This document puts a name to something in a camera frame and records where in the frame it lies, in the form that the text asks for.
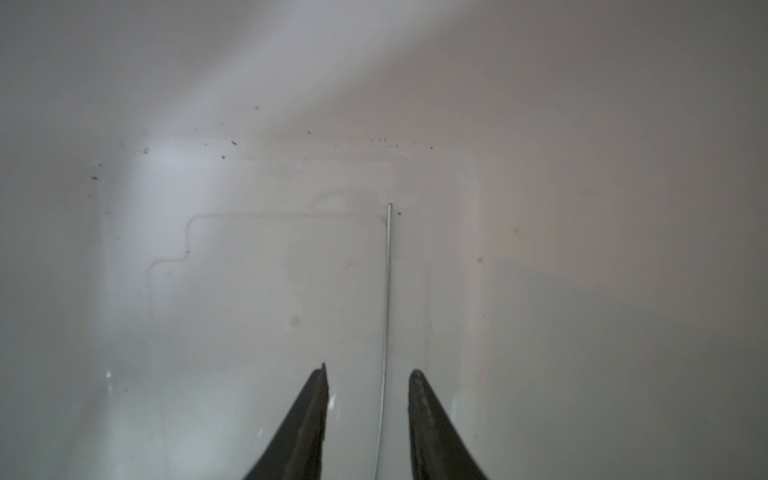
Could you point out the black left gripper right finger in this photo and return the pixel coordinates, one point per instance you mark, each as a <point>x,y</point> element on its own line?
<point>437,451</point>

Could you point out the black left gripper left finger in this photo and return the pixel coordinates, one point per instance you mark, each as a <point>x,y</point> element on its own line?
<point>295,451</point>

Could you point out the thin metal wire spatula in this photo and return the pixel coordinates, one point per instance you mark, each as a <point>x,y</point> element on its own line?
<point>385,340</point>

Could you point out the white plastic storage bin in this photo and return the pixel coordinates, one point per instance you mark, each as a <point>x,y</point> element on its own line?
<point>193,204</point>

